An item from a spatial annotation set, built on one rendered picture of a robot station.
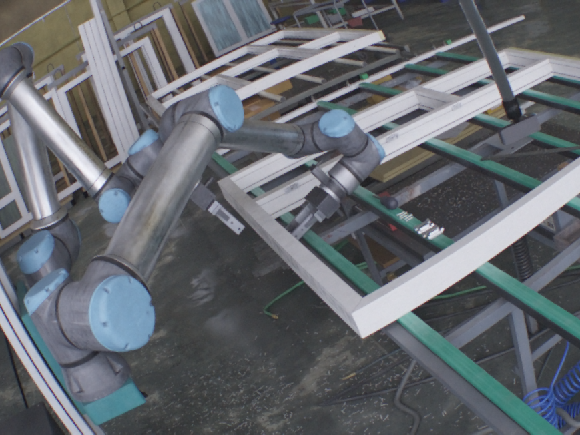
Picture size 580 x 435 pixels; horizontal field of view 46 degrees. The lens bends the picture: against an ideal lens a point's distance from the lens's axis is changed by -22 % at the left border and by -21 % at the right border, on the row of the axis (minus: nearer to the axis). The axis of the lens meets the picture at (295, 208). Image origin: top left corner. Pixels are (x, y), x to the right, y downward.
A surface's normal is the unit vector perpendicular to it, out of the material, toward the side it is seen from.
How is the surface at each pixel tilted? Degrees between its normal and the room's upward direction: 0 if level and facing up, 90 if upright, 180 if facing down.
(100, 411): 90
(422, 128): 90
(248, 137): 113
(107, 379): 70
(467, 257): 90
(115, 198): 94
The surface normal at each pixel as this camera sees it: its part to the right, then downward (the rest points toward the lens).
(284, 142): 0.76, 0.38
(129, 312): 0.78, -0.11
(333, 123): -0.47, -0.57
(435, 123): 0.27, 0.21
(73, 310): -0.59, -0.08
